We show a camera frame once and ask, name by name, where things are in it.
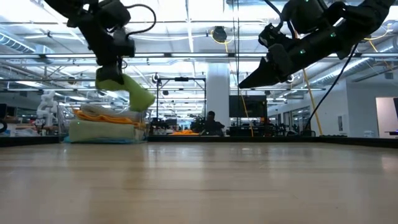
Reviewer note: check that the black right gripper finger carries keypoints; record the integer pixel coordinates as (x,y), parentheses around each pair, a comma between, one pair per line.
(261,77)

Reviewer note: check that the bright green microfiber towel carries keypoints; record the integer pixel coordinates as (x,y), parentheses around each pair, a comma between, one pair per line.
(140,96)

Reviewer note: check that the orange microfiber towel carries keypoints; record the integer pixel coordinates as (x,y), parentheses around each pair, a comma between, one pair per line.
(102,119)

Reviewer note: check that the pale green teal-edged towel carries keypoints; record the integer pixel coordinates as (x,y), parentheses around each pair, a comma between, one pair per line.
(99,132)

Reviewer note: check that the blue microfiber towel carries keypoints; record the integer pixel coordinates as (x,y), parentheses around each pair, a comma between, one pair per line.
(93,141)

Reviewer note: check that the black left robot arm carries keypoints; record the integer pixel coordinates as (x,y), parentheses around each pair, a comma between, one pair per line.
(90,28)

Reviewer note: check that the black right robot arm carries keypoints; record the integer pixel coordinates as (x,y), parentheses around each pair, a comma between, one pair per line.
(342,28)

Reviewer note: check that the black vertical pole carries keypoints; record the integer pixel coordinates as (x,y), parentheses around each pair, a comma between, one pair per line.
(237,62)

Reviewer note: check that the small black ceiling reel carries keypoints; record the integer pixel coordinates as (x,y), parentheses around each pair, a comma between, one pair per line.
(155,78)

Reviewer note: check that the person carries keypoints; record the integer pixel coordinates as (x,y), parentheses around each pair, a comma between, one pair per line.
(213,124)

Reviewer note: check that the orange cloth pile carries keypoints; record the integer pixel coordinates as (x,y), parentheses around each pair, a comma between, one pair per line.
(185,133)

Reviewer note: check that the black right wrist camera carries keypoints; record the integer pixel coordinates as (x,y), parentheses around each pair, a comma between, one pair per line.
(272,35)

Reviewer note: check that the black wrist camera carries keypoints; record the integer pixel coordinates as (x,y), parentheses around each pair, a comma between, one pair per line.
(272,35)
(126,45)

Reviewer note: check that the black wall monitor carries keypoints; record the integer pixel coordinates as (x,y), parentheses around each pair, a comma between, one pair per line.
(248,105)

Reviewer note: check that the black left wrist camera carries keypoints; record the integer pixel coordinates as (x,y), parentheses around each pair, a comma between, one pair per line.
(126,45)

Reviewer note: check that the black rig frame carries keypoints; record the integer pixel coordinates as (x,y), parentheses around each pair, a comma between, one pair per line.
(181,79)

